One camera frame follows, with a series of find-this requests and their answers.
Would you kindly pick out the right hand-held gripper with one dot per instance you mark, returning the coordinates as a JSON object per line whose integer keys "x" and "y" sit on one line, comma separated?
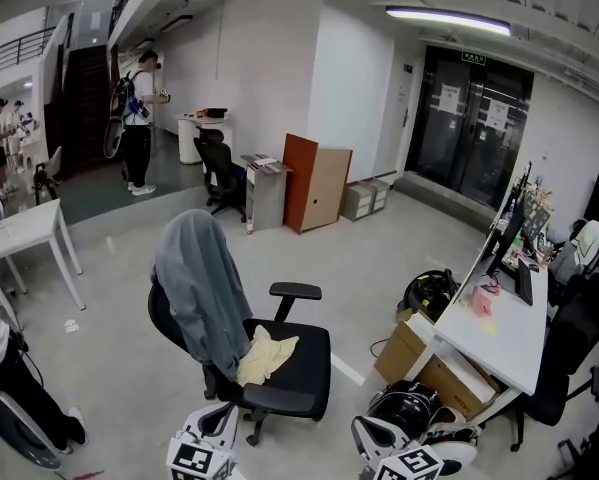
{"x": 409, "y": 463}

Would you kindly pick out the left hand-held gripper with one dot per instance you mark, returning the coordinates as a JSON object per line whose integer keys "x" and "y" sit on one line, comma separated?
{"x": 199, "y": 460}

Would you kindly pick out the black office chair with armrests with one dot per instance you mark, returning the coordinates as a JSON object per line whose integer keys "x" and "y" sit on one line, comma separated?
{"x": 289, "y": 363}

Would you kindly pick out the grey clothing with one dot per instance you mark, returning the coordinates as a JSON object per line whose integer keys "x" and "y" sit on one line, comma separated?
{"x": 199, "y": 278}

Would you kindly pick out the black mesh office chair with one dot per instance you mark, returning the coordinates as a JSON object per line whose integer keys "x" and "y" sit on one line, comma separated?
{"x": 574, "y": 338}

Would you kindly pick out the grey chair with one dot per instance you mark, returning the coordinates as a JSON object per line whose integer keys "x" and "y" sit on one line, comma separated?
{"x": 566, "y": 263}

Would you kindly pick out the black high-back office chair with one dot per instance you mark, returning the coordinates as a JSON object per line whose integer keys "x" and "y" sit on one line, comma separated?
{"x": 219, "y": 168}

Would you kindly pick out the white shell chair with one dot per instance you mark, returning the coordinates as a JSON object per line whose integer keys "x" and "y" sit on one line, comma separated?
{"x": 55, "y": 160}

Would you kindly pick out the glossy black helmet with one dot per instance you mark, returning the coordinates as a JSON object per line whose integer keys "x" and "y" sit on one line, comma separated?
{"x": 404, "y": 405}

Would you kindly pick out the white helmet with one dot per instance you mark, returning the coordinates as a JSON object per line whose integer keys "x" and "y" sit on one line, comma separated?
{"x": 456, "y": 453}

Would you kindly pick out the brown cardboard box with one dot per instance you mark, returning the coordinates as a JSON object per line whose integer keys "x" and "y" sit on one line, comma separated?
{"x": 444, "y": 373}

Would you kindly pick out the pale yellow cloth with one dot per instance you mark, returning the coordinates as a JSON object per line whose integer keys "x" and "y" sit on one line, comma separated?
{"x": 266, "y": 355}

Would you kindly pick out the black helmet with yellow stripes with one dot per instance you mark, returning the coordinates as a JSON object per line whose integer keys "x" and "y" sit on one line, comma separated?
{"x": 429, "y": 293}

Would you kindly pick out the long white desk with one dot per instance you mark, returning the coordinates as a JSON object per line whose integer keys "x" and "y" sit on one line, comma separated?
{"x": 499, "y": 338}

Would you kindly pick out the pink small object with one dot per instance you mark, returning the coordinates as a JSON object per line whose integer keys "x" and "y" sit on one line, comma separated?
{"x": 481, "y": 302}

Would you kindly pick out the small plastic bottle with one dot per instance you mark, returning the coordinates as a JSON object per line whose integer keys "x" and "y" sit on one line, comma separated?
{"x": 250, "y": 227}

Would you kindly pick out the grey white oval device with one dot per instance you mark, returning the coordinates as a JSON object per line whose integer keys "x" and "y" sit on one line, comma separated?
{"x": 9, "y": 418}
{"x": 113, "y": 138}

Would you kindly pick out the black keyboard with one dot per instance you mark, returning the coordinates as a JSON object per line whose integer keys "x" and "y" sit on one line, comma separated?
{"x": 525, "y": 282}

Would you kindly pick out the black computer monitor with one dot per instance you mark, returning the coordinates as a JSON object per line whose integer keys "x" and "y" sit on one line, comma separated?
{"x": 506, "y": 240}

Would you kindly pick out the grey narrow cabinet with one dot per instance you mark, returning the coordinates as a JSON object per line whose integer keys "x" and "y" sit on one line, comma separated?
{"x": 266, "y": 195}

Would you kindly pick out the beige drawer unit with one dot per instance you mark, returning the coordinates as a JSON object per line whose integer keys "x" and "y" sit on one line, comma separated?
{"x": 356, "y": 200}
{"x": 381, "y": 193}

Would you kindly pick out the light wooden cabinet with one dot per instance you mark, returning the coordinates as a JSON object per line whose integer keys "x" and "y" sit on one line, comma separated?
{"x": 326, "y": 188}

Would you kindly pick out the orange-brown board panel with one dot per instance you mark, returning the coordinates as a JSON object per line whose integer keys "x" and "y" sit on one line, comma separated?
{"x": 299, "y": 178}

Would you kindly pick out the small white square table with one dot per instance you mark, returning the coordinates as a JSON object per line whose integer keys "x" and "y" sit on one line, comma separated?
{"x": 26, "y": 228}

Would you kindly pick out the white garment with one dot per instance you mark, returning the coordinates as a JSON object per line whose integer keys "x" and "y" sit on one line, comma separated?
{"x": 593, "y": 240}

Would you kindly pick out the white round desk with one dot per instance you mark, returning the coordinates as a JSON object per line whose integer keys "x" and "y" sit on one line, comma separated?
{"x": 191, "y": 135}

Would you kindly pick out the black tripod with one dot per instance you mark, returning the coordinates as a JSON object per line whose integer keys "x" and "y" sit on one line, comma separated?
{"x": 44, "y": 180}

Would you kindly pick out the flat dark box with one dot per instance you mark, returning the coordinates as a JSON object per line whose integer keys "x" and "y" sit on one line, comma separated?
{"x": 213, "y": 113}

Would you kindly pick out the black double door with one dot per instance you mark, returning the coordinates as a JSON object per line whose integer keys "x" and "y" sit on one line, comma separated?
{"x": 466, "y": 128}

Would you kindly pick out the dark staircase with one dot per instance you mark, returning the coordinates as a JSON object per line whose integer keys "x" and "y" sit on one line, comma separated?
{"x": 84, "y": 113}

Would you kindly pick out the green exit sign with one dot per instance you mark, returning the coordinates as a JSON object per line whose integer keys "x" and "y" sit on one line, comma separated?
{"x": 474, "y": 58}

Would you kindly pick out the long ceiling lamp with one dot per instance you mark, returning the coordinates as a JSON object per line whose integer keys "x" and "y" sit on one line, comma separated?
{"x": 446, "y": 19}

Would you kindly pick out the black balcony railing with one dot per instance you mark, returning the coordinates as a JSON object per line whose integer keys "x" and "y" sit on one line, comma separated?
{"x": 14, "y": 50}

